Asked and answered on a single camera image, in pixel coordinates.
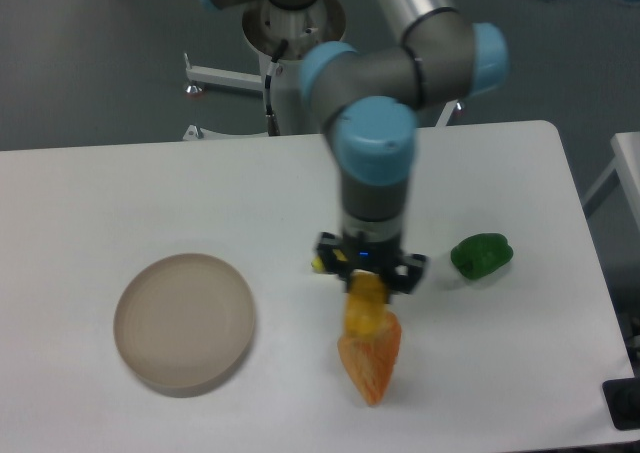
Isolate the green bell pepper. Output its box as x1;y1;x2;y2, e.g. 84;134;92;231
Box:
450;233;514;281

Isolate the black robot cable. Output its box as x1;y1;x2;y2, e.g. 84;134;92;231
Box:
262;38;290;137

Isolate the beige round plate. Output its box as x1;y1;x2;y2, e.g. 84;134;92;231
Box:
113;253;256;398

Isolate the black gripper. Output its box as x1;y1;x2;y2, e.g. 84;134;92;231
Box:
314;215;428;303

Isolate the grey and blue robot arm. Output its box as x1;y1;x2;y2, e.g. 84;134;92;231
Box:
185;0;509;297

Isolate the orange bread slice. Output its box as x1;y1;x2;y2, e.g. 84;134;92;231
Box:
337;312;402;406

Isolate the white side table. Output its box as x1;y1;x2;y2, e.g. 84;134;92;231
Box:
581;132;639;224

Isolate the yellow bell pepper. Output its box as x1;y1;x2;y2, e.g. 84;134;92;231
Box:
343;270;388;339

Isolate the black device at table edge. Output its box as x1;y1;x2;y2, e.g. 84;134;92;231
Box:
602;377;639;431

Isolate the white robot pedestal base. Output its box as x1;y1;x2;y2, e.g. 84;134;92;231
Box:
185;0;478;136

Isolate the yellow banana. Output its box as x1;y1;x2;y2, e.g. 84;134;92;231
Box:
311;257;324;273

